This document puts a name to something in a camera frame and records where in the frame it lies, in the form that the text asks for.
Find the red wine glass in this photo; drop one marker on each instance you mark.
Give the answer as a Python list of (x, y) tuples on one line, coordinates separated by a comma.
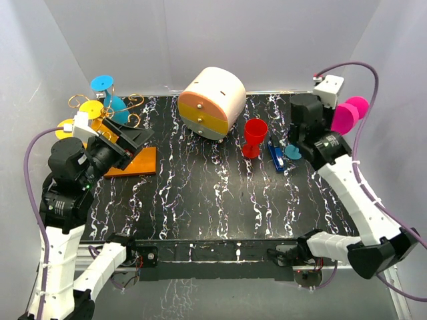
[(255, 131)]

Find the blue wine glass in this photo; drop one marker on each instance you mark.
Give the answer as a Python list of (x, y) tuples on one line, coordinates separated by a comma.
[(292, 152), (115, 107)]

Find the blue stapler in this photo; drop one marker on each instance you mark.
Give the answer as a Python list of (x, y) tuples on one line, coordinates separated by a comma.
[(277, 156)]

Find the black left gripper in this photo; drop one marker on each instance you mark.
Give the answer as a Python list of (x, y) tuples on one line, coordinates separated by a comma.
[(130, 136)]

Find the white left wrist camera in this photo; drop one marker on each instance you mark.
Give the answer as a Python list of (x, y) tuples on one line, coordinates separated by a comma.
[(81, 128)]

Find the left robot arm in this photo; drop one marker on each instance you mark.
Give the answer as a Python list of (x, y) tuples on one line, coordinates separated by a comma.
[(77, 163)]

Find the round three-drawer cabinet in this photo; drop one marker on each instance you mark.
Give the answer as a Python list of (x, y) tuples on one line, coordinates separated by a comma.
[(211, 104)]

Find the pink wine glass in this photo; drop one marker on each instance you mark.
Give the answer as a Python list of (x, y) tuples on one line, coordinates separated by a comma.
[(348, 114)]

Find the gold wire glass rack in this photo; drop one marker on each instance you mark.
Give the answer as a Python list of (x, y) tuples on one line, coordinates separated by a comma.
[(145, 161)]

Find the yellow wine glass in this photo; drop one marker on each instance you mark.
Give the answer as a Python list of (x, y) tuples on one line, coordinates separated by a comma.
[(65, 129), (95, 111)]

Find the black front mounting rail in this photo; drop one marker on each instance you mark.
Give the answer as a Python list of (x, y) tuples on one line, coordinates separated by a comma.
[(217, 259)]

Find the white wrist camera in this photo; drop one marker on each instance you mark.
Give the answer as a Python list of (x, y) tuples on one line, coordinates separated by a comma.
[(81, 128), (327, 88)]

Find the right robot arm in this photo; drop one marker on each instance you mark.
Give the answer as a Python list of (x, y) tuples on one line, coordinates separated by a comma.
[(382, 242)]

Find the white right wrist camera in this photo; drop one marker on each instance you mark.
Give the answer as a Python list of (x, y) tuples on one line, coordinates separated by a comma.
[(327, 88)]

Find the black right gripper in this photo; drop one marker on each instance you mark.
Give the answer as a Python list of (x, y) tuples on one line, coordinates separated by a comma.
[(329, 112)]

